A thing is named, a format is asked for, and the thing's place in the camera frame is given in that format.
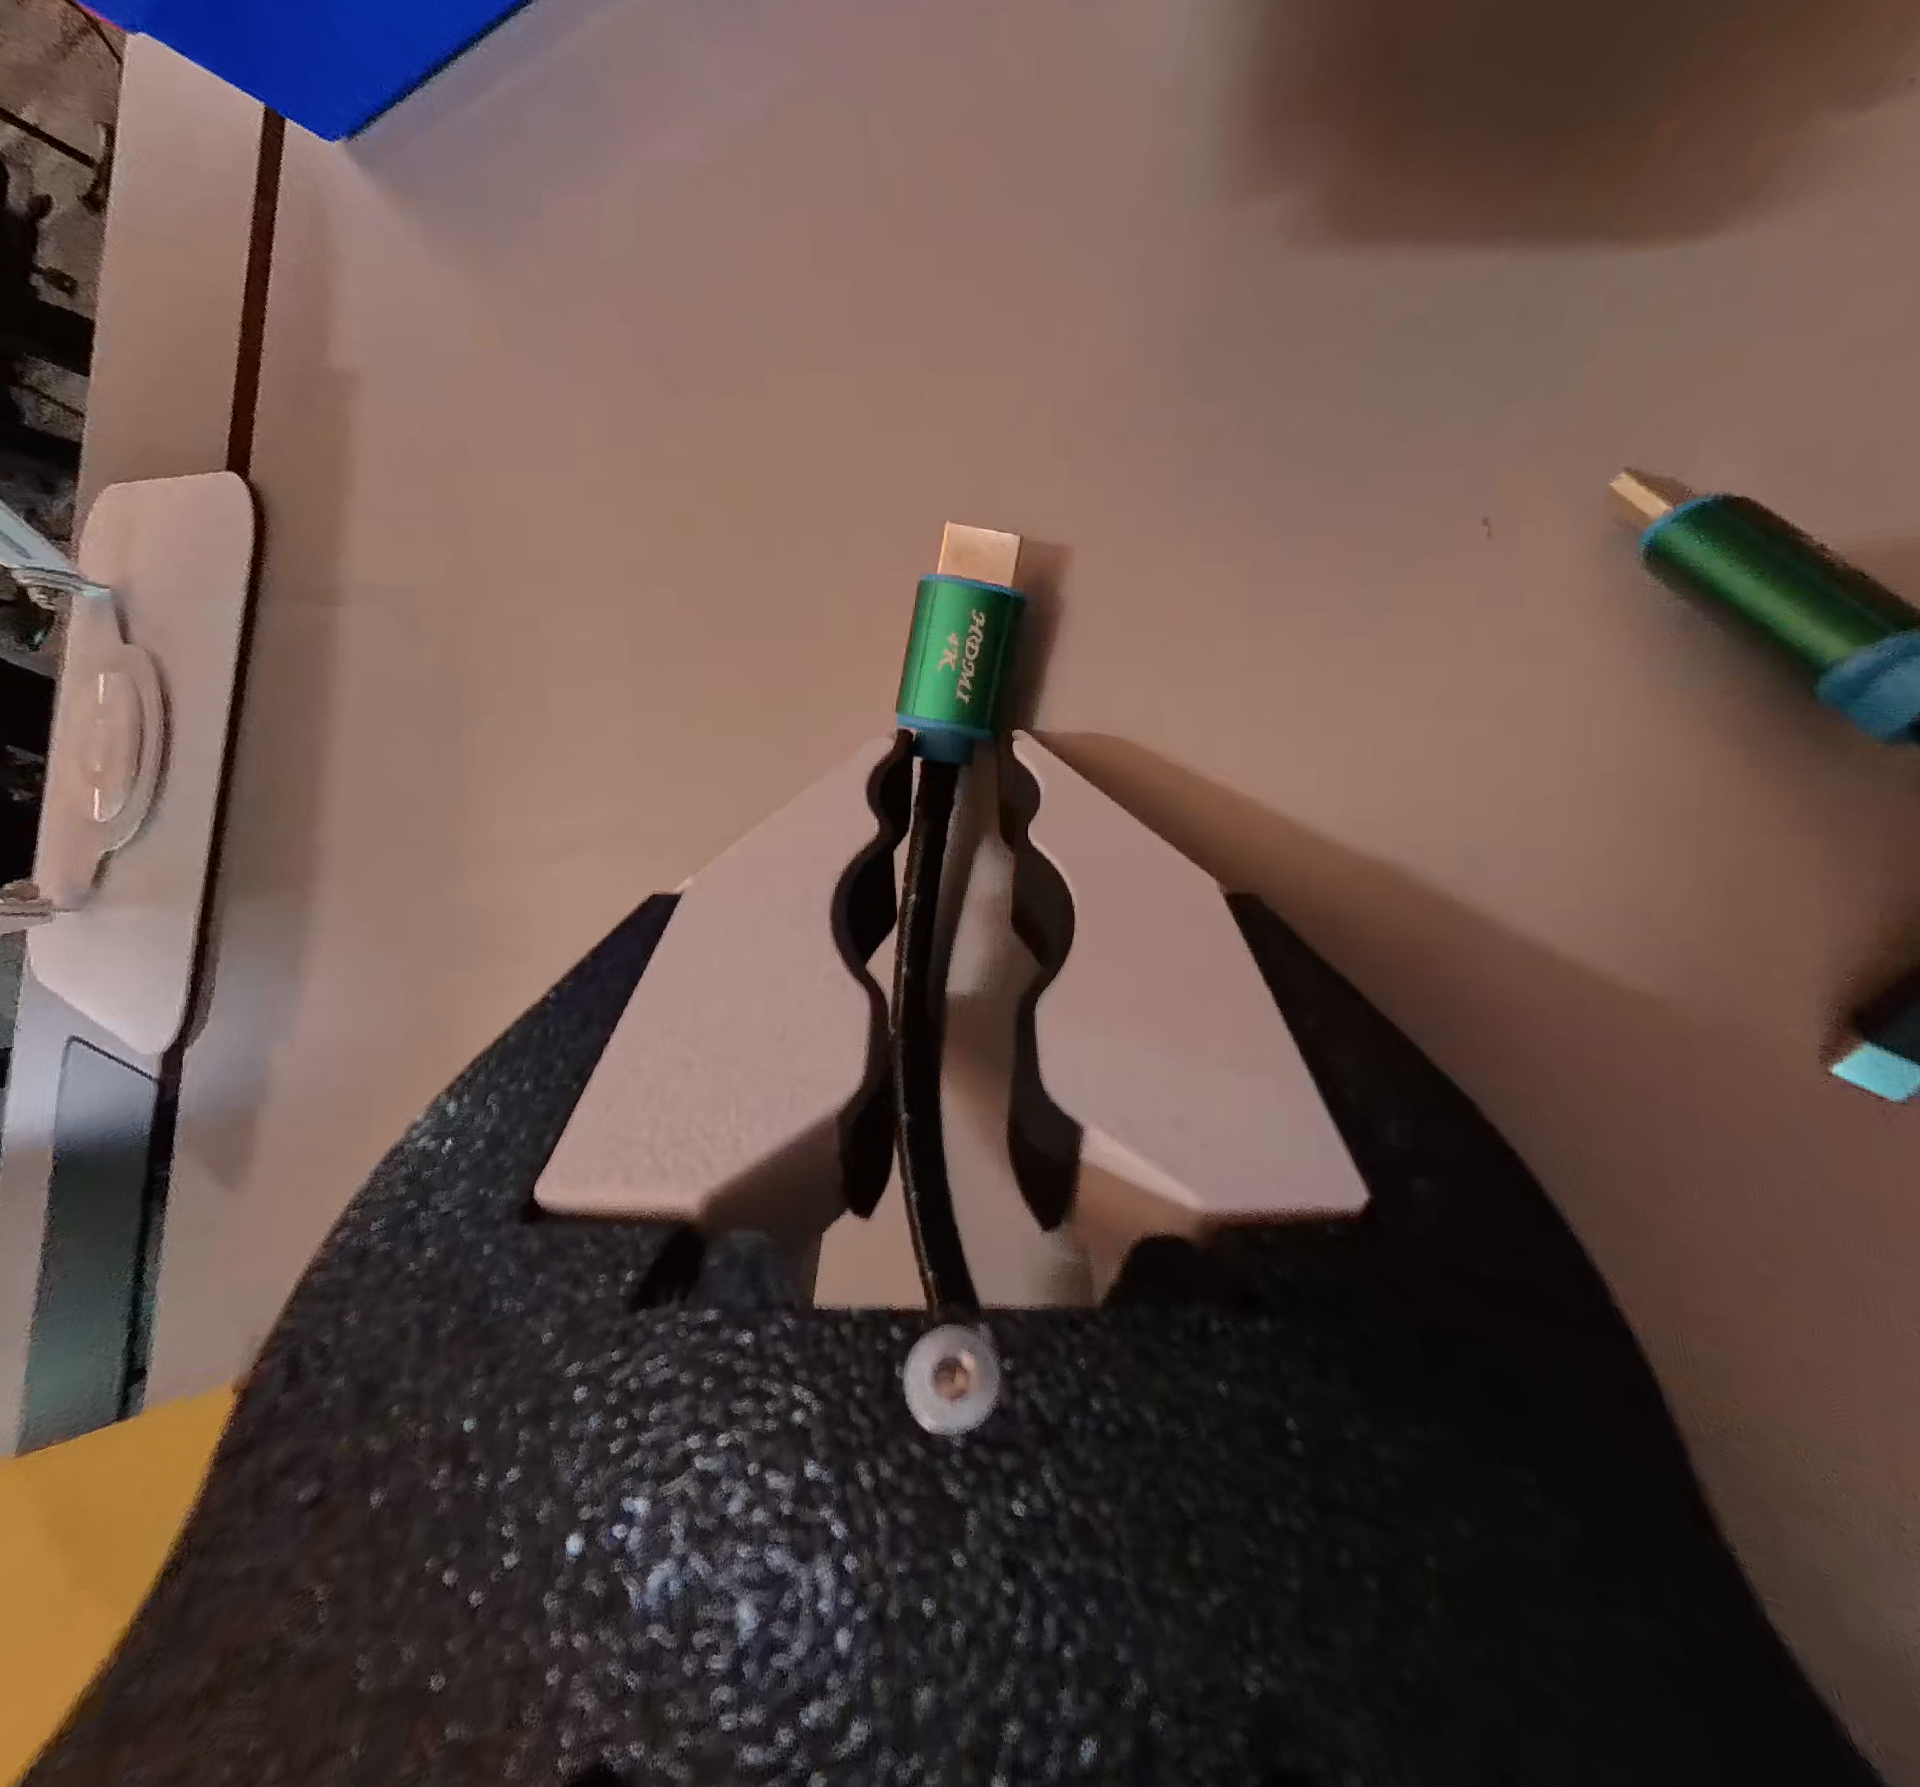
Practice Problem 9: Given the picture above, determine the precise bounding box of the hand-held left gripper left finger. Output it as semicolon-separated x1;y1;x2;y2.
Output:
534;734;919;1230

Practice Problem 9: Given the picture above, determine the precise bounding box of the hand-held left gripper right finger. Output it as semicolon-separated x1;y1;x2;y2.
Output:
996;732;1371;1238

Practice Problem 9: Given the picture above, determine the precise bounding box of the green plug black cable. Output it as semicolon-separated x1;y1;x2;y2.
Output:
890;522;1032;1328

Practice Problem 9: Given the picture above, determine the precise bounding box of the dark flat panel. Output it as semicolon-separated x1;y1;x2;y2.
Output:
0;1029;171;1459

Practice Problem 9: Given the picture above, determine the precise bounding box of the yellow storage bin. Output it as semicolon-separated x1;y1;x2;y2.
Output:
0;1381;243;1787

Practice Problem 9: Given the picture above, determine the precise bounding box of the white rounded base plate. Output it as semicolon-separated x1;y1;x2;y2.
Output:
27;472;263;1060

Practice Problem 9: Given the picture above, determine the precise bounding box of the teal cable plug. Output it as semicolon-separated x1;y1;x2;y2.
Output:
1827;985;1920;1106

